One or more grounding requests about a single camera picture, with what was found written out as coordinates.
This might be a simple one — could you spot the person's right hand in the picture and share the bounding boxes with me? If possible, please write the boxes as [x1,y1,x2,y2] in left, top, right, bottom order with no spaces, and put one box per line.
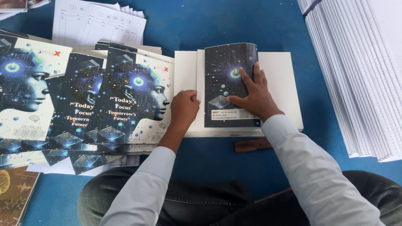
[226,62,285,123]

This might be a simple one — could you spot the person's left hand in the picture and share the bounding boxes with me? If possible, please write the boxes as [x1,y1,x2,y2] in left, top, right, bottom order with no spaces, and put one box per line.
[170,90,201,127]

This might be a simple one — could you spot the glossy cover sheet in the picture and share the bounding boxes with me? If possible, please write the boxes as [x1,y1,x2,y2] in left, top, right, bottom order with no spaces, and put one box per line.
[196,43,262,128]

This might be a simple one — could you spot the brown wooden creasing tool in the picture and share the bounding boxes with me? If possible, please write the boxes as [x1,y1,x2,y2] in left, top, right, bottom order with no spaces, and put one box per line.
[234,138,273,154]

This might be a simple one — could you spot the stack of blank white sheets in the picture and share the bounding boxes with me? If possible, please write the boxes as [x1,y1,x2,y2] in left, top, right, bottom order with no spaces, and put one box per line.
[174,50,304,138]

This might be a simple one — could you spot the pile of printed notebook covers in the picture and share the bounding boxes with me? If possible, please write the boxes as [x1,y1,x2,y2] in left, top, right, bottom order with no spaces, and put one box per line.
[0,28,175,176]

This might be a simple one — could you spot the person's legs in dark jeans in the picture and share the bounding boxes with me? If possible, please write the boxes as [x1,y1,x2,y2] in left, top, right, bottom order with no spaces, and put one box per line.
[77,168,402,226]

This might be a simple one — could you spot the pile of white index sheets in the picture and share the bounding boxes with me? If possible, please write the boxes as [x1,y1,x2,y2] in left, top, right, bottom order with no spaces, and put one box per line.
[52,0,147,48]

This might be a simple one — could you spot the stack of ruled white paper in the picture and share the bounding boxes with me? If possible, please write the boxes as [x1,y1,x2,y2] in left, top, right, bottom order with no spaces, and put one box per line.
[296,0,402,163]

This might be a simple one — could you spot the brown patterned notebook cover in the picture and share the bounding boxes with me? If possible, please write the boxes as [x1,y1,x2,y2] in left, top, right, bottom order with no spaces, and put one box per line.
[0,165,41,226]

